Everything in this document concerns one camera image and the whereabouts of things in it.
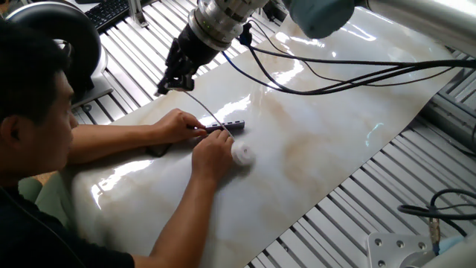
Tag green trousers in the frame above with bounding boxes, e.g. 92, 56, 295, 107
17, 170, 77, 228

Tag person's right hand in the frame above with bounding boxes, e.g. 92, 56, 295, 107
191, 129, 235, 183

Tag person's right forearm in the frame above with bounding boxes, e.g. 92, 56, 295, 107
132, 174, 216, 268

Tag grey device base plate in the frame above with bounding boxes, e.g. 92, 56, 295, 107
72, 72, 115, 109

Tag dark grey USB docking station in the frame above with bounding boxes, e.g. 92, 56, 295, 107
203, 119, 246, 134

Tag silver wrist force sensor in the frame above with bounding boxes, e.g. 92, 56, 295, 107
187, 0, 268, 51

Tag black ring-shaped device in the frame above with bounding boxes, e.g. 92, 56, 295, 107
5, 0, 103, 102

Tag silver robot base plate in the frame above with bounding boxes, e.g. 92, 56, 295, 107
367, 232, 440, 268

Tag white round USB hub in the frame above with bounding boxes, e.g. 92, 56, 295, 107
184, 90, 257, 167

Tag person's left hand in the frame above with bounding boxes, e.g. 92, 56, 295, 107
152, 108, 208, 144

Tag black keyboard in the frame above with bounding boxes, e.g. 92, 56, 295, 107
84, 0, 131, 33

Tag black looping base cable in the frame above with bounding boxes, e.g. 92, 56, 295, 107
396, 188, 476, 237

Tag metal cable connector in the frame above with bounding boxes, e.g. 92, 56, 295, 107
428, 216, 442, 256

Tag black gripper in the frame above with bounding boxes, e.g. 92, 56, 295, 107
155, 24, 220, 96

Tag silver frame bracket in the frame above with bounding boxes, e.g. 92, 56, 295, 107
126, 0, 149, 29

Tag person's left forearm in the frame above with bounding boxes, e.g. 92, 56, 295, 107
66, 123, 159, 165

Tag black shirt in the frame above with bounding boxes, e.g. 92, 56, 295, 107
0, 184, 135, 268

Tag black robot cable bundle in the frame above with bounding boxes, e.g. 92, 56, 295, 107
222, 18, 476, 96

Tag person's head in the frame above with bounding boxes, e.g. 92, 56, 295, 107
0, 22, 79, 187

